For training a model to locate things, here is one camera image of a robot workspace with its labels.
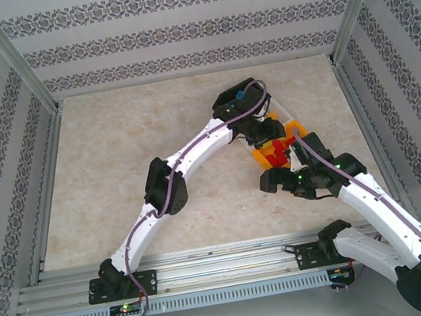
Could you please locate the red lego brick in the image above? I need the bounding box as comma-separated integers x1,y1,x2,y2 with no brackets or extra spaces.
264,148,289,169
269,137,289,152

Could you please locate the yellow plastic bin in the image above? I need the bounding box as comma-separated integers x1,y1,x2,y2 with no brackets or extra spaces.
248,118,311,172

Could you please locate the black plastic bin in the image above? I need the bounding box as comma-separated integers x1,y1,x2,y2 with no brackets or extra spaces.
207,74,275,123

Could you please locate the small circuit board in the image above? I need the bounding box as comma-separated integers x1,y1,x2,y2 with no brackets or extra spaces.
328,265,357,283
108,301,146,316

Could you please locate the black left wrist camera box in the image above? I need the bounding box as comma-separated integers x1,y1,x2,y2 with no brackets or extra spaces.
244,115,287,150

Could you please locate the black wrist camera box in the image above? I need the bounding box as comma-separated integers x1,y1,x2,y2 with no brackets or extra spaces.
244,115,287,150
256,164,296,196

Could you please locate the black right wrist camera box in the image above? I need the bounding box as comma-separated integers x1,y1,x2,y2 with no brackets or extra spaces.
256,164,296,196

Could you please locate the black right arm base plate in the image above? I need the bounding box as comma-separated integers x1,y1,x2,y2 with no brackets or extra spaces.
292,232,370,272

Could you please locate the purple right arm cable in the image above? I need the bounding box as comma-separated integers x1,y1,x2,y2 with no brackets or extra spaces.
289,106,421,316

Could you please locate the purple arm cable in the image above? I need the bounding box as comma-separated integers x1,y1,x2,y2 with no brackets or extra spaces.
289,106,421,316
80,76,303,316

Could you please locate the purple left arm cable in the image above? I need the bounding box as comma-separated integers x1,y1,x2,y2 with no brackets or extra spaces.
80,76,303,316

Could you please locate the aluminium side rail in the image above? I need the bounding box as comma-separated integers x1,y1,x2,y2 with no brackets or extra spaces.
1,105,89,286
331,51,421,230

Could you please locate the aluminium extrusion mounting rail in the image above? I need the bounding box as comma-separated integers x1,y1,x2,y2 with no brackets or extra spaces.
10,211,421,316

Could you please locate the grey slotted cable duct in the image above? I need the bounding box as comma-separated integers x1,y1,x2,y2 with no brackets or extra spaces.
40,270,332,316

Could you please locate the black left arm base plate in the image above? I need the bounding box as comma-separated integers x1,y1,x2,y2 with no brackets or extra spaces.
86,268,161,306

